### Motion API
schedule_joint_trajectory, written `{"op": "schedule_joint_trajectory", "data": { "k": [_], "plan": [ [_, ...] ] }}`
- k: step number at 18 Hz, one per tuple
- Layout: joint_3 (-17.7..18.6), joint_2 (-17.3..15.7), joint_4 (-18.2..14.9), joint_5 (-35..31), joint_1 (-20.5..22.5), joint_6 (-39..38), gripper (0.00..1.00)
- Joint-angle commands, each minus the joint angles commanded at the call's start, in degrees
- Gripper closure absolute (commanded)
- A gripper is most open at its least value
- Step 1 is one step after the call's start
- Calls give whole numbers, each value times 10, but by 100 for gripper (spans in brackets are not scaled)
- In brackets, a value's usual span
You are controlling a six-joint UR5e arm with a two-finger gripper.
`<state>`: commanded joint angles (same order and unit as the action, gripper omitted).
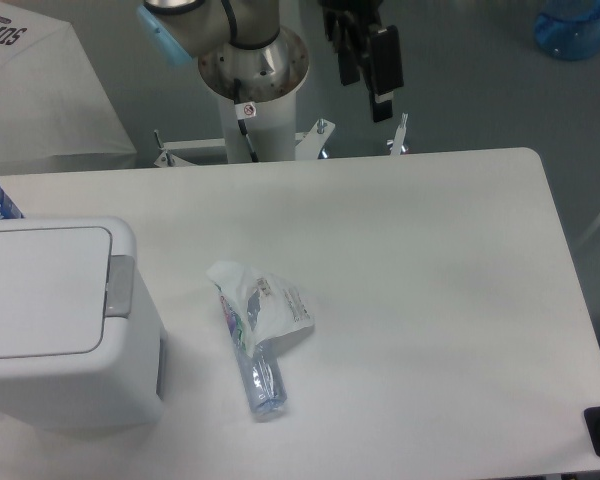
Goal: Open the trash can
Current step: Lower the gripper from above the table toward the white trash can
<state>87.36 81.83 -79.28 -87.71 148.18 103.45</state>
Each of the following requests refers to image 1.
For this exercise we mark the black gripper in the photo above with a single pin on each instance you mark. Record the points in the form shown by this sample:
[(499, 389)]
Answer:
[(352, 21)]

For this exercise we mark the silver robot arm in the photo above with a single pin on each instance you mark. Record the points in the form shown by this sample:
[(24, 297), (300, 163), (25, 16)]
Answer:
[(366, 49)]

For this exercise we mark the white trash can lid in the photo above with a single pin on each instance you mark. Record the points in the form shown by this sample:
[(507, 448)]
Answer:
[(52, 290)]

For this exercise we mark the white plastic trash can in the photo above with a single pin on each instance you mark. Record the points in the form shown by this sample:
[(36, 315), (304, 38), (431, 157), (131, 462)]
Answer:
[(119, 382)]

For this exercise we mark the blue water jug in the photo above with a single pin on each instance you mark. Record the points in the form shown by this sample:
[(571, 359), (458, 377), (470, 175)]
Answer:
[(568, 30)]

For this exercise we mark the crumpled plastic wrapper bottle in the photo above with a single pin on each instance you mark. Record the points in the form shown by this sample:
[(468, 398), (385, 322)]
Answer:
[(260, 307)]

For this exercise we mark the white printed cardboard box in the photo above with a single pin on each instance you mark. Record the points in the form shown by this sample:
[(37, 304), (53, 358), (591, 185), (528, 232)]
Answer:
[(54, 112)]

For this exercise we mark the grey lid push button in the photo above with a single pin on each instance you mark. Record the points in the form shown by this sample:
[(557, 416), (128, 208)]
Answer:
[(119, 291)]

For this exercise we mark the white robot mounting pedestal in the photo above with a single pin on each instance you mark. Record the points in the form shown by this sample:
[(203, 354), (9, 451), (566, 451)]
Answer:
[(252, 132)]

